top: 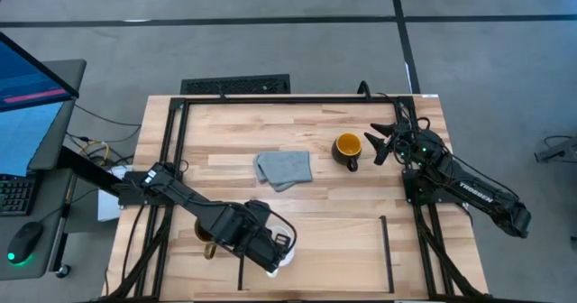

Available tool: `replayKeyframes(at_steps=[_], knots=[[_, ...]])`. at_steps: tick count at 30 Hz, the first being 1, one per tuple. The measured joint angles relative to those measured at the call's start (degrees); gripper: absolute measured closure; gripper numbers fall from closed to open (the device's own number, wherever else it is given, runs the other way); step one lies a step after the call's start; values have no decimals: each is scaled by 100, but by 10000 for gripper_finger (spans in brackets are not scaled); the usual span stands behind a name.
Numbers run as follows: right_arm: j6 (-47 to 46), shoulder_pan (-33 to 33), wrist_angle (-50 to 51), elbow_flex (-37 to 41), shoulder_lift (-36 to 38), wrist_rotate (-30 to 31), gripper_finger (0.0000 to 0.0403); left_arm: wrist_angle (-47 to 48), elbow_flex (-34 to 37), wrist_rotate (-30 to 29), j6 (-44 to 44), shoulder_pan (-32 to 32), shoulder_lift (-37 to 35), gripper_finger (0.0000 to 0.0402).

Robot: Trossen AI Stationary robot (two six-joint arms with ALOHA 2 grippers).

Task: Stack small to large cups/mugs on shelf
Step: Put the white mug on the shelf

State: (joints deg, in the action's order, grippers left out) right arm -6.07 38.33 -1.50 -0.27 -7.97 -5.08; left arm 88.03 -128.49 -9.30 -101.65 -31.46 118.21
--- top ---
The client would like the black floor vent grille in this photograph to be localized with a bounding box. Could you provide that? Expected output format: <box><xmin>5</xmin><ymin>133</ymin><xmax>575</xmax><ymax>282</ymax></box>
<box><xmin>180</xmin><ymin>73</ymin><xmax>292</xmax><ymax>96</ymax></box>

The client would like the black keyboard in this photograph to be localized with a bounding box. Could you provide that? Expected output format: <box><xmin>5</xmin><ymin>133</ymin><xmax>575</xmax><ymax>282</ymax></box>
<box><xmin>0</xmin><ymin>172</ymin><xmax>38</xmax><ymax>217</ymax></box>

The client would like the black computer mouse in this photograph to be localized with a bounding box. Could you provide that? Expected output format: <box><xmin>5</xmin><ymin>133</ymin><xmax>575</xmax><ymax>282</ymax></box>
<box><xmin>5</xmin><ymin>221</ymin><xmax>45</xmax><ymax>265</ymax></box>

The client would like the grey-framed computer monitor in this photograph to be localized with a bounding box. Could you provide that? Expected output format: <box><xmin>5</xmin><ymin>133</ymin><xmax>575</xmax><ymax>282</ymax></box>
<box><xmin>0</xmin><ymin>59</ymin><xmax>87</xmax><ymax>178</ymax></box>

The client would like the grey-blue folded cloth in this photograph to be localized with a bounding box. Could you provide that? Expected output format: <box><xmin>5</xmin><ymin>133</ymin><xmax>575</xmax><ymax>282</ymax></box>
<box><xmin>252</xmin><ymin>151</ymin><xmax>314</xmax><ymax>193</ymax></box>

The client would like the white box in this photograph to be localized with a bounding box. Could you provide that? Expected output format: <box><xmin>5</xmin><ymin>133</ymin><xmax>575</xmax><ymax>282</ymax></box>
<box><xmin>97</xmin><ymin>165</ymin><xmax>134</xmax><ymax>223</ymax></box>

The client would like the small white mug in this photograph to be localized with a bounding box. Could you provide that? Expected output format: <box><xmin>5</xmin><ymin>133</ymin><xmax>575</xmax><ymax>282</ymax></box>
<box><xmin>269</xmin><ymin>224</ymin><xmax>298</xmax><ymax>280</ymax></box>

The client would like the black looped cable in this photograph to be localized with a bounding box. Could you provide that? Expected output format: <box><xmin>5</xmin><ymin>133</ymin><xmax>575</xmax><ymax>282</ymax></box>
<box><xmin>357</xmin><ymin>80</ymin><xmax>389</xmax><ymax>99</ymax></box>

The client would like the black-framed computer monitor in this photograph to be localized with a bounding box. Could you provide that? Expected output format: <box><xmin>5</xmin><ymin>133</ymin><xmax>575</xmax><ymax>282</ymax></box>
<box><xmin>0</xmin><ymin>32</ymin><xmax>81</xmax><ymax>114</ymax></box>

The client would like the brown green glazed mug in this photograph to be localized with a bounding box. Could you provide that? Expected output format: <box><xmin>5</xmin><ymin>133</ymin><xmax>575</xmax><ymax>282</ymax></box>
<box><xmin>193</xmin><ymin>219</ymin><xmax>218</xmax><ymax>261</ymax></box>

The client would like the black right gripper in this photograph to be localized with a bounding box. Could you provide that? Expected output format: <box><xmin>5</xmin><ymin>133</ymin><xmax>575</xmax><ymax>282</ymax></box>
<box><xmin>363</xmin><ymin>122</ymin><xmax>427</xmax><ymax>167</ymax></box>

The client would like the grey desk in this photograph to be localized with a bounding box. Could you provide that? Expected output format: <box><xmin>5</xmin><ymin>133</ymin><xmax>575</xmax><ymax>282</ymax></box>
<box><xmin>0</xmin><ymin>167</ymin><xmax>76</xmax><ymax>281</ymax></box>

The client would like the black mug yellow inside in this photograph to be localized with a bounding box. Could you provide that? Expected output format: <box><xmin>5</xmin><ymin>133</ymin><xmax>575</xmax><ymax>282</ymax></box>
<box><xmin>331</xmin><ymin>133</ymin><xmax>363</xmax><ymax>173</ymax></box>

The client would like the yellow cable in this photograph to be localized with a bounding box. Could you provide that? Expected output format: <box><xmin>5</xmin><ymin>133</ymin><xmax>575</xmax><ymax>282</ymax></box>
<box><xmin>79</xmin><ymin>140</ymin><xmax>111</xmax><ymax>164</ymax></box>

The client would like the black desk foot bar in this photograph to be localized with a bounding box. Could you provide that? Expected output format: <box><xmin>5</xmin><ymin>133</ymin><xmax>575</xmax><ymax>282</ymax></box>
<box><xmin>58</xmin><ymin>145</ymin><xmax>125</xmax><ymax>194</ymax></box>

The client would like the black floor cable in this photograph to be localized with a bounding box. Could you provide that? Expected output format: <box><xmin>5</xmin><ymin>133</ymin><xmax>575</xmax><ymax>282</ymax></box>
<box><xmin>74</xmin><ymin>104</ymin><xmax>142</xmax><ymax>128</ymax></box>

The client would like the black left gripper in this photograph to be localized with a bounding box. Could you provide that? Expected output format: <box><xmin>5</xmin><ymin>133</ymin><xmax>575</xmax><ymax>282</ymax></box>
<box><xmin>234</xmin><ymin>212</ymin><xmax>297</xmax><ymax>273</ymax></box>

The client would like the grey floor power adapter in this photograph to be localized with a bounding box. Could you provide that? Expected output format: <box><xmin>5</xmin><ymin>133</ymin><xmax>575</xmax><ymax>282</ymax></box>
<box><xmin>535</xmin><ymin>138</ymin><xmax>577</xmax><ymax>163</ymax></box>

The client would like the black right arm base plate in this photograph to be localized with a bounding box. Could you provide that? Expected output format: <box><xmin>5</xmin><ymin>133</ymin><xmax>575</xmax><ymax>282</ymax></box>
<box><xmin>402</xmin><ymin>167</ymin><xmax>470</xmax><ymax>206</ymax></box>

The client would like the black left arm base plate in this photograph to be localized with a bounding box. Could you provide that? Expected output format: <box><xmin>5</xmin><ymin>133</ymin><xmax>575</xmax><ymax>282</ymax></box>
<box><xmin>117</xmin><ymin>161</ymin><xmax>184</xmax><ymax>207</ymax></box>

